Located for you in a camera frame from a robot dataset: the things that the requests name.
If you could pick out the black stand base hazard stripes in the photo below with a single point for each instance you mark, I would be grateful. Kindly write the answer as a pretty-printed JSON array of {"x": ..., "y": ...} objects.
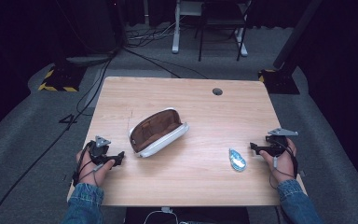
[
  {"x": 278, "y": 81},
  {"x": 62, "y": 77}
]

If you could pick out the person's right hand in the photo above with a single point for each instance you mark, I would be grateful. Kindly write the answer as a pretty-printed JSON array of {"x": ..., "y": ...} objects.
[{"x": 282, "y": 164}]

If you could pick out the black chair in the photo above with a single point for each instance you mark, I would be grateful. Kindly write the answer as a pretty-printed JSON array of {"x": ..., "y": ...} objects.
[{"x": 222, "y": 28}]

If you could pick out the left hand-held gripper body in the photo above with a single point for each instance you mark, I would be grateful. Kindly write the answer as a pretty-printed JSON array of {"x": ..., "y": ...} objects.
[{"x": 97, "y": 150}]

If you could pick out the black slanted stand pole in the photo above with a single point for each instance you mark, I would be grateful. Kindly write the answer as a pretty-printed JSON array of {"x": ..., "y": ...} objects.
[{"x": 295, "y": 34}]

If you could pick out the white desk frame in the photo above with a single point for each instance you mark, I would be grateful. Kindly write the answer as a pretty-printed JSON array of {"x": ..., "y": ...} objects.
[{"x": 180, "y": 28}]

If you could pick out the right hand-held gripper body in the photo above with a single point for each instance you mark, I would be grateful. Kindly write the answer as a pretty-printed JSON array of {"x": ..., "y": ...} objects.
[{"x": 277, "y": 143}]

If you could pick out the white pencil case brown lining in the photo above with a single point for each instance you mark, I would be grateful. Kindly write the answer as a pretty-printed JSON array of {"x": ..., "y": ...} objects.
[{"x": 156, "y": 133}]

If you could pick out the person's left hand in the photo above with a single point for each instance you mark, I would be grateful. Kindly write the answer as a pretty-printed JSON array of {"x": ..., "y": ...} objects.
[{"x": 93, "y": 169}]

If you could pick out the blue and white packet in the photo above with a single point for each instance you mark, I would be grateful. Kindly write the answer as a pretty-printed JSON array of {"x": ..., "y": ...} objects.
[{"x": 237, "y": 160}]

